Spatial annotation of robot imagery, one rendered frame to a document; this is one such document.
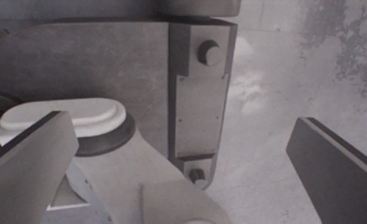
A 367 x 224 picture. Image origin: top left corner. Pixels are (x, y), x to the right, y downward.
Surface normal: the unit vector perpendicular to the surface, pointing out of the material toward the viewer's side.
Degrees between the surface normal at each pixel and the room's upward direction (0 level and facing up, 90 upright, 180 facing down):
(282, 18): 0
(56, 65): 0
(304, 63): 0
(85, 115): 90
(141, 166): 90
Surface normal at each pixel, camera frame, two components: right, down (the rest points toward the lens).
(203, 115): 0.21, 0.49
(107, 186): 0.04, -0.87
